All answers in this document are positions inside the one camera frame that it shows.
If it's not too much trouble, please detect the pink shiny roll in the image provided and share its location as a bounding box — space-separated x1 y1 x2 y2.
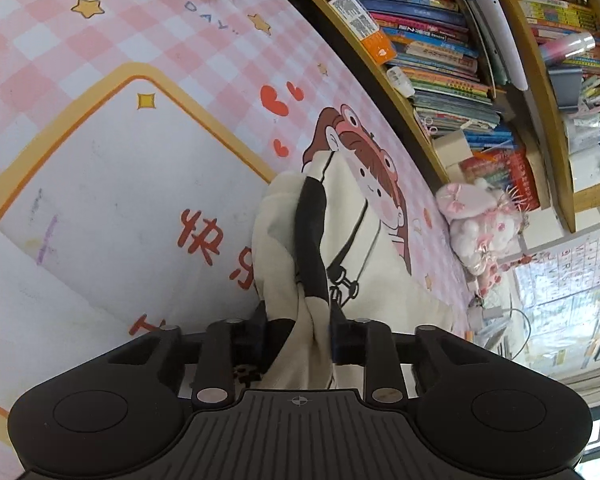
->
537 32 598 66

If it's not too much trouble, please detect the alphabet wall poster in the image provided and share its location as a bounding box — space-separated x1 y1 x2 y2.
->
512 230 600 376

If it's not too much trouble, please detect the pink white plush toy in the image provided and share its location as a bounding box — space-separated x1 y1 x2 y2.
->
435 180 531 276

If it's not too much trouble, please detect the row of colourful books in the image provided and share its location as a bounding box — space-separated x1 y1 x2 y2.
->
290 0 541 211

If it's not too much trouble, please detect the wooden bookshelf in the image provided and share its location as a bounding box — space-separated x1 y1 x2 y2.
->
270 0 600 233

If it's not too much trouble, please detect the thin grey cable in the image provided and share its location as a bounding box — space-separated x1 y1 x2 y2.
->
475 305 532 361

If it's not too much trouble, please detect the small white plastic box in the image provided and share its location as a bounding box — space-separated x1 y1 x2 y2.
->
385 66 416 98

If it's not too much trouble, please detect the small cardboard box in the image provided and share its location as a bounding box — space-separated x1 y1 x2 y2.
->
432 130 476 168

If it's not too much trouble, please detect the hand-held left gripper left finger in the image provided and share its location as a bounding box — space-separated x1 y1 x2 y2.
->
106 304 293 409

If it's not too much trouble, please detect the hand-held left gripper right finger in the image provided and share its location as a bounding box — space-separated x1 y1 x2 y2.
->
328 309 489 406

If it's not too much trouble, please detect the long white flat board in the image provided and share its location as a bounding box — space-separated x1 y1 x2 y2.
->
462 0 531 93

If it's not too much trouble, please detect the orange white carton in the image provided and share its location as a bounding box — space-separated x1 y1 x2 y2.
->
327 0 398 66

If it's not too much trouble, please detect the cream black sweatshirt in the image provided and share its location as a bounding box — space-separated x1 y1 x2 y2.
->
252 150 456 391

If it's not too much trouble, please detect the pink checked printed blanket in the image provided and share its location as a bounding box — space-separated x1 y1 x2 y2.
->
0 0 481 480

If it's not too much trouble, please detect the stack of thin booklets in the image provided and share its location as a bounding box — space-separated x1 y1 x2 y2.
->
500 0 600 76

